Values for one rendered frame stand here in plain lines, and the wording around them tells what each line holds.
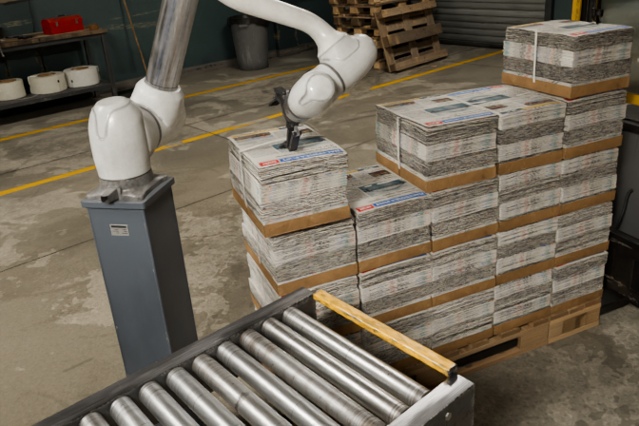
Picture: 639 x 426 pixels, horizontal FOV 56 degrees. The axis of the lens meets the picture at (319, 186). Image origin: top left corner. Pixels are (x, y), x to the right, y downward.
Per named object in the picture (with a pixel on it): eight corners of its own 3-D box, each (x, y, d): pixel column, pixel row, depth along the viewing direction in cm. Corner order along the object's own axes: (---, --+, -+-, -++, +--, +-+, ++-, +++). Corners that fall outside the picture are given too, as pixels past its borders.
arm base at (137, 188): (77, 205, 172) (73, 187, 170) (117, 177, 192) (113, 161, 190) (135, 206, 168) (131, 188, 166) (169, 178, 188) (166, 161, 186)
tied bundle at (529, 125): (438, 148, 247) (439, 94, 239) (497, 136, 257) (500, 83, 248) (497, 177, 214) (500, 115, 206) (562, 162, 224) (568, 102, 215)
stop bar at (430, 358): (322, 294, 156) (321, 287, 156) (458, 371, 125) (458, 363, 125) (312, 300, 155) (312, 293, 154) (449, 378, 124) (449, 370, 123)
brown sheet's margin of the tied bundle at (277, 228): (249, 219, 194) (248, 206, 193) (331, 200, 204) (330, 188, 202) (264, 238, 181) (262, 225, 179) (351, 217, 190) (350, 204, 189)
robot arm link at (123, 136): (86, 180, 175) (68, 106, 167) (120, 159, 191) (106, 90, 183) (134, 182, 171) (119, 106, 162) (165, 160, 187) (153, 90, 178)
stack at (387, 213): (261, 377, 248) (236, 193, 217) (491, 300, 288) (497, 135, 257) (294, 442, 215) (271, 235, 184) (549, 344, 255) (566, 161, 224)
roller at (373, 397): (261, 315, 148) (256, 334, 148) (405, 412, 114) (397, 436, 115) (276, 315, 152) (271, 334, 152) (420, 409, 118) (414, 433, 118)
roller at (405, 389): (288, 324, 155) (297, 306, 156) (432, 418, 122) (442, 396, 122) (276, 320, 152) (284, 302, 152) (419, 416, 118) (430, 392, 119)
